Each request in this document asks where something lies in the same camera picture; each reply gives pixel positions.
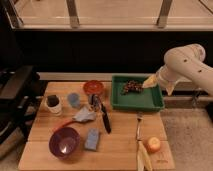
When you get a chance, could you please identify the light blue towel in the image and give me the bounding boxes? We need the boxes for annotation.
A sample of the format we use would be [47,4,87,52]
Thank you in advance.
[73,106,96,123]

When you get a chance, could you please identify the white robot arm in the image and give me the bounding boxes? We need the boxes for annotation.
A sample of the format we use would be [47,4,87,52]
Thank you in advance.
[142,44,213,96]

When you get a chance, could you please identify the blue plastic cup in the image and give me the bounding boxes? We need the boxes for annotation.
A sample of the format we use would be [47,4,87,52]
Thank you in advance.
[67,93,80,108]

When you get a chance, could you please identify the white cup with black object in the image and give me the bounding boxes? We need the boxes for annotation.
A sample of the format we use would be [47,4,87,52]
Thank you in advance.
[45,95,62,116]

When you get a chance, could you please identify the green plastic tray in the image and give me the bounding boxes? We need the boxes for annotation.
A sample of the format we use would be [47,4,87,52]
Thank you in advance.
[111,75,164,112]

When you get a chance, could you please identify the bunch of dark grapes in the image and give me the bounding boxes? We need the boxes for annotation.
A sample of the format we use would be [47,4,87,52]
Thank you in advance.
[122,80,143,95]

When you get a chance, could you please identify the red bowl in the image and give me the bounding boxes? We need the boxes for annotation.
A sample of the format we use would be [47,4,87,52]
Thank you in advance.
[83,80,104,95]

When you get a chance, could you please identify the orange apple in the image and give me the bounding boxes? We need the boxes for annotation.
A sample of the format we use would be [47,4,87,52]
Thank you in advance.
[147,137,161,153]

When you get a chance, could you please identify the blue sponge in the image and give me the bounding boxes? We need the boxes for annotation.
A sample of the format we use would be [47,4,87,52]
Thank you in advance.
[84,128,100,151]

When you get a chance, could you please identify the yellow banana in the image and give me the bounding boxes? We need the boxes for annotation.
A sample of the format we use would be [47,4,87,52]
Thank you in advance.
[137,141,153,171]

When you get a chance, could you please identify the wooden cutting board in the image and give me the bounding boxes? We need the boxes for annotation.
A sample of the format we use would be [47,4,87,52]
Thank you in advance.
[18,82,175,171]

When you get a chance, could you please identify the red spoon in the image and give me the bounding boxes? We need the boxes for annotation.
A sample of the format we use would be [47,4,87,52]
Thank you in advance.
[52,120,73,132]

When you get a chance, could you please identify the purple bowl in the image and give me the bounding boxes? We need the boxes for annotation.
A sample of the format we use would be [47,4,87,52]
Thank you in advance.
[49,127,80,159]

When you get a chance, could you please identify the black chair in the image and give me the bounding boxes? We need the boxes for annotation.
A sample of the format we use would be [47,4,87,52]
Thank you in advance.
[0,66,40,145]

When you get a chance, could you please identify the black handled knife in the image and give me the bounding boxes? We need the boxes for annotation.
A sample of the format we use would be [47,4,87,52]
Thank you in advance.
[101,104,111,134]

